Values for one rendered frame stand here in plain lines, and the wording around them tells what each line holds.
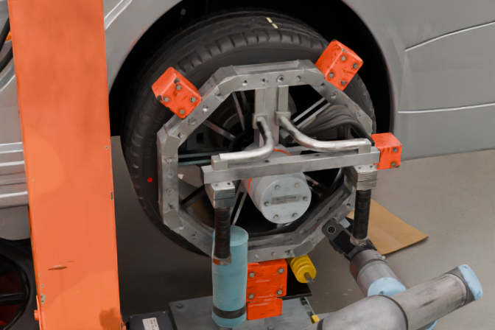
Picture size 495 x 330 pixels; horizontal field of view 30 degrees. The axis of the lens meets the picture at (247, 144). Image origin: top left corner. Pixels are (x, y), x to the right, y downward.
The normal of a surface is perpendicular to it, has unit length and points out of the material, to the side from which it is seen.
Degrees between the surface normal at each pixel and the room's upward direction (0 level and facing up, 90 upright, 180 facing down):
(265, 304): 90
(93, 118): 90
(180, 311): 0
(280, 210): 90
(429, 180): 0
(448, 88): 90
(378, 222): 2
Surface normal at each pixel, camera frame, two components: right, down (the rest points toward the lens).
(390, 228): 0.03, -0.90
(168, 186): 0.26, 0.45
